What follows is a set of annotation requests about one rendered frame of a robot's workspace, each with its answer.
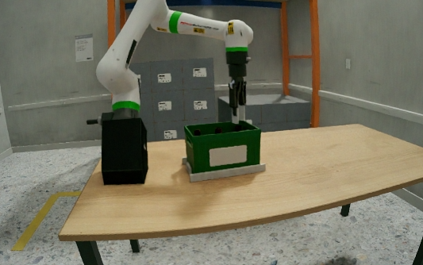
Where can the green bottle crate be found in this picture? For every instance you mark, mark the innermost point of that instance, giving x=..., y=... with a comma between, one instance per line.
x=230, y=149

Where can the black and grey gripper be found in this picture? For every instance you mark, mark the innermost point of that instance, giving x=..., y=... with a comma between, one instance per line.
x=237, y=72

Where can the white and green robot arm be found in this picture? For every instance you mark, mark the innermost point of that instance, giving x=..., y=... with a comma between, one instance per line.
x=113, y=69

